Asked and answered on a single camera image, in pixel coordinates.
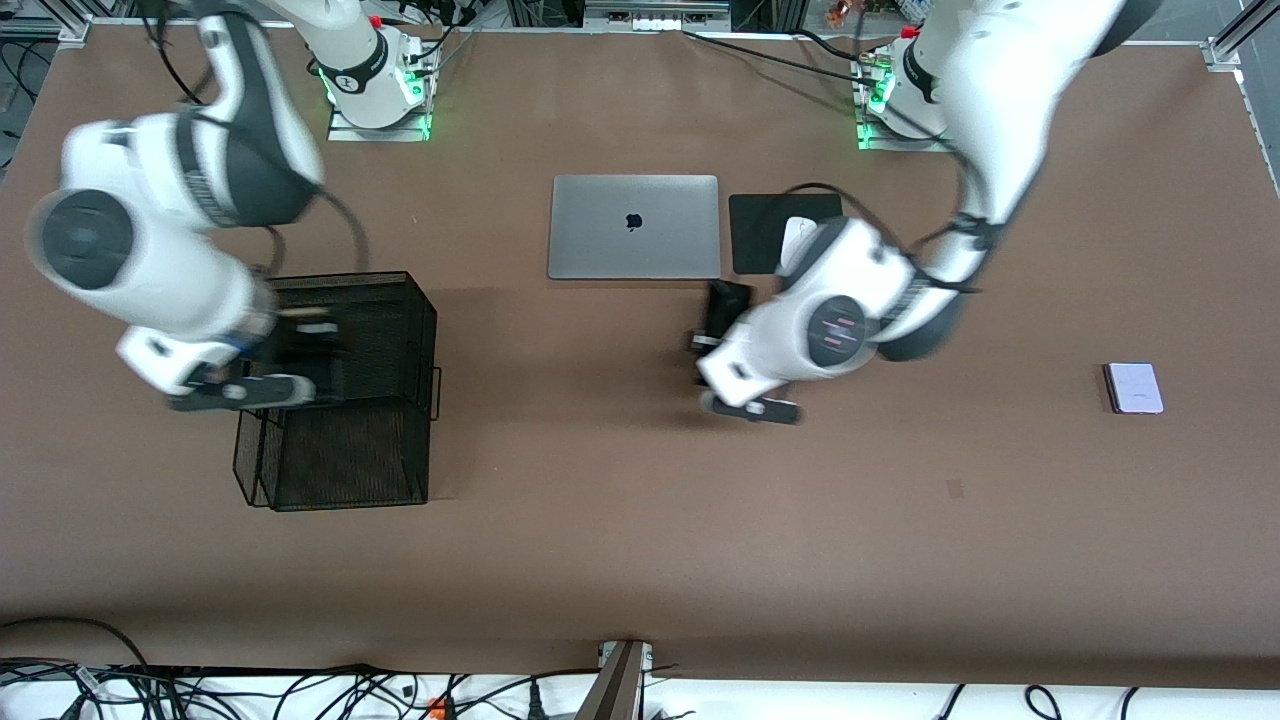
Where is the long black slab phone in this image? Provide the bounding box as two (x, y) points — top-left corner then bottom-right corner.
(702, 279), (755, 347)

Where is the white flip phone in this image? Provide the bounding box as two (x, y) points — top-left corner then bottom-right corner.
(1103, 361), (1166, 416)

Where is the black mouse pad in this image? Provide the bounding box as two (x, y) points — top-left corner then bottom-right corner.
(728, 192), (844, 277)

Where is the white computer mouse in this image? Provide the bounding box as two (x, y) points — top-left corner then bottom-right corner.
(780, 215), (823, 269)

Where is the silver closed laptop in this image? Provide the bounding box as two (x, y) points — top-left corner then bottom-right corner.
(547, 174), (722, 282)

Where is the white power strip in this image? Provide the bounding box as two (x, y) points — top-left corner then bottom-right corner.
(584, 1), (732, 32)

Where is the black wire mesh organizer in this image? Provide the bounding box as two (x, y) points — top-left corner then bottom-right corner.
(232, 270), (444, 513)

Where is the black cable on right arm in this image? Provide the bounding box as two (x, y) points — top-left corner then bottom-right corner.
(135, 0), (373, 277)

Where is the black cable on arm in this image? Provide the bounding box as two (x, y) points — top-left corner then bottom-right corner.
(788, 181), (987, 293)
(135, 0), (373, 277)

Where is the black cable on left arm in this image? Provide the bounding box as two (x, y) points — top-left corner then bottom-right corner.
(788, 181), (987, 293)

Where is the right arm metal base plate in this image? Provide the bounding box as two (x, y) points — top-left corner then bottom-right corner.
(327, 98), (434, 144)

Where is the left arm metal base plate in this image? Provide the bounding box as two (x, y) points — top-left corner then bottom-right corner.
(856, 112), (964, 154)

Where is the black cable across tabletop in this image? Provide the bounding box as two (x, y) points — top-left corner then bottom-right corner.
(682, 29), (873, 83)

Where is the black looping floor cable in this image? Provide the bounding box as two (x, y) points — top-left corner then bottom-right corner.
(0, 616), (152, 670)

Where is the aluminium camera post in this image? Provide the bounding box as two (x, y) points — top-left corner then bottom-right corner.
(574, 639), (657, 720)

